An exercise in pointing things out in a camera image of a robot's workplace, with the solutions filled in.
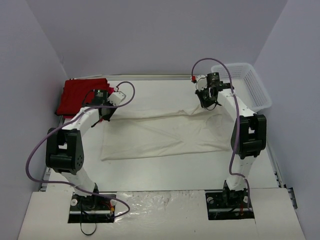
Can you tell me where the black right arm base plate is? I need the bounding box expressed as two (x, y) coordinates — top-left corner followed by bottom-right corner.
(205, 190), (255, 221)

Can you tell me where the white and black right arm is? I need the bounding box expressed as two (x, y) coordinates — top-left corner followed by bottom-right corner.
(191, 72), (267, 207)

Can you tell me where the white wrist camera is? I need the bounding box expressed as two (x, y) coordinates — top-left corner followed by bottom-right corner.
(107, 91), (126, 106)
(190, 74), (207, 91)

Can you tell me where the white foam board front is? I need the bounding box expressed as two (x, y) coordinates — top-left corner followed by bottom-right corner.
(18, 188), (304, 240)

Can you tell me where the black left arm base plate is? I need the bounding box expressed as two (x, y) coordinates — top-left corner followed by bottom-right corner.
(68, 193), (117, 224)

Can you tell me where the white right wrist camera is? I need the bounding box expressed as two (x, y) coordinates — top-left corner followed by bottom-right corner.
(190, 74), (207, 91)

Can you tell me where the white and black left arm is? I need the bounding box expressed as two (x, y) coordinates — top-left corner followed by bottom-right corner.
(45, 89), (126, 209)

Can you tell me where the dark red folded t-shirt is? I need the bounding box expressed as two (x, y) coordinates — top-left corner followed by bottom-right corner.
(57, 78), (110, 115)

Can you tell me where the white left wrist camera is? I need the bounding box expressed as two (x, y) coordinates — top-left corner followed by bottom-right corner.
(107, 91), (126, 106)

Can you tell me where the thin black cable loop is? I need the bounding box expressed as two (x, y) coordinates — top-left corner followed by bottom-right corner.
(79, 212), (98, 236)

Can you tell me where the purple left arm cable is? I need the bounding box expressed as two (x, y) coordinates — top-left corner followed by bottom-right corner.
(25, 81), (136, 217)

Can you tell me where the white plastic basket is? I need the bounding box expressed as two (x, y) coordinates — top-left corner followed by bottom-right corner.
(211, 62), (272, 113)

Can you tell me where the white t-shirt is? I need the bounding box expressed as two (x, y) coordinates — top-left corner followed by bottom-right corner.
(100, 106), (234, 161)

